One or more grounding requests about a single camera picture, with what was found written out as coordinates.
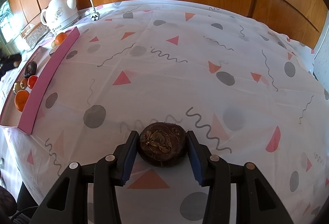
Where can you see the small orange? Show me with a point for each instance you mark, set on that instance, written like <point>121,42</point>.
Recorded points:
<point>60,38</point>

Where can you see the small tan longan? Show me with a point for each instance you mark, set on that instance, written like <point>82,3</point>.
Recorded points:
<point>53,44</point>

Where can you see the carrot piece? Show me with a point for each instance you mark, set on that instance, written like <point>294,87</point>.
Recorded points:
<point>24,83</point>

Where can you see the dark brown cloth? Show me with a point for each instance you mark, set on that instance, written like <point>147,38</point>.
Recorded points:
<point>7,201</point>

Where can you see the white patterned tablecloth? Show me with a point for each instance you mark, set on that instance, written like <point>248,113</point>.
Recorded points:
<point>205,72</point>

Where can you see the white ceramic kettle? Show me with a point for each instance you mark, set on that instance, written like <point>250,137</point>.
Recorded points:
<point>59,16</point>

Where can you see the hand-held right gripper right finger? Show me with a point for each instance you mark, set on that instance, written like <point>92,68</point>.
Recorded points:
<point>193,159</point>

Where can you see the white power plug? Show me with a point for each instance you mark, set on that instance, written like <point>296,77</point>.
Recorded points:
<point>94,16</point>

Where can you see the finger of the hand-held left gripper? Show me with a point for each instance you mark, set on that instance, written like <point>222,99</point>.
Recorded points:
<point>9,63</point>

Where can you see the pink cardboard box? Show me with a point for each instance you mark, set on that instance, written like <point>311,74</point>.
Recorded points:
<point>41,85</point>

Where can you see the patterned tissue box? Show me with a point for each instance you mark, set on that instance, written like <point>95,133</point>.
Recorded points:
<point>36,35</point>

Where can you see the dark framed window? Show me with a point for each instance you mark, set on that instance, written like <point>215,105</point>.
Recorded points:
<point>5,21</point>

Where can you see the red tomato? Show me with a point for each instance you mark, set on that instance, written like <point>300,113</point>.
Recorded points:
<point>32,81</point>

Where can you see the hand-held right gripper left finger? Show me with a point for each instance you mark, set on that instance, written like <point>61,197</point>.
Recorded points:
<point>131,159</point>

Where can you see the large orange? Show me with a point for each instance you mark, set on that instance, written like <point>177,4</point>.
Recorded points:
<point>21,100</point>

